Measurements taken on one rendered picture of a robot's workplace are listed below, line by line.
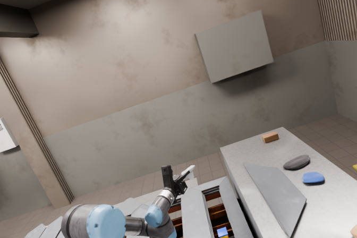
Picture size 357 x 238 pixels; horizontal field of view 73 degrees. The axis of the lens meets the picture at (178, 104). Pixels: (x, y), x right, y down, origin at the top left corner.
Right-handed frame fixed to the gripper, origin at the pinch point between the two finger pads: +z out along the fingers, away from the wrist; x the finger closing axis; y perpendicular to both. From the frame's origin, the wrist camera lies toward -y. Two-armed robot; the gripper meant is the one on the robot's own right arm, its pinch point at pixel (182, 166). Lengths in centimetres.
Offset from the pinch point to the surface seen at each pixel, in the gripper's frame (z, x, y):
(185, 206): 35, -43, 53
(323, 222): 8, 53, 48
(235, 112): 286, -67, 76
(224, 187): 57, -17, 57
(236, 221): 23, 0, 59
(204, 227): 16, -21, 57
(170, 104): 242, -150, 12
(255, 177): 41, 18, 41
